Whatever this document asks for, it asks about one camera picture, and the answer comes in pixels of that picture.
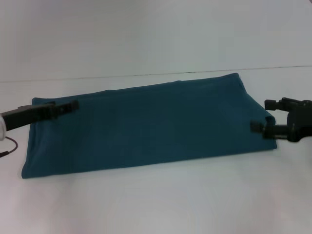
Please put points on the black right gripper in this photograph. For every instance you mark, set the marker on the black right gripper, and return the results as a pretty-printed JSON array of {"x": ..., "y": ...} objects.
[{"x": 299, "y": 122}]

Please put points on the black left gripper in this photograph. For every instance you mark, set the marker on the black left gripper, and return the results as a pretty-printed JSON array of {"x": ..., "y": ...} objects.
[{"x": 26, "y": 115}]

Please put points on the teal blue FREE t-shirt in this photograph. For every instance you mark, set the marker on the teal blue FREE t-shirt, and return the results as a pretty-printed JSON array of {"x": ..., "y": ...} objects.
[{"x": 146, "y": 126}]

